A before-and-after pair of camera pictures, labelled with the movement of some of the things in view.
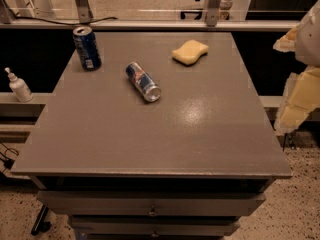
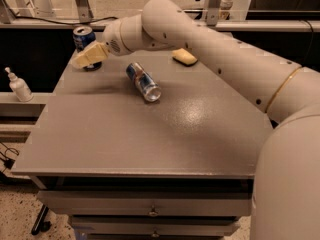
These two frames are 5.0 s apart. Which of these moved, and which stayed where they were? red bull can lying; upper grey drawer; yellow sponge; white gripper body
Moved: white gripper body
Stayed: upper grey drawer; red bull can lying; yellow sponge
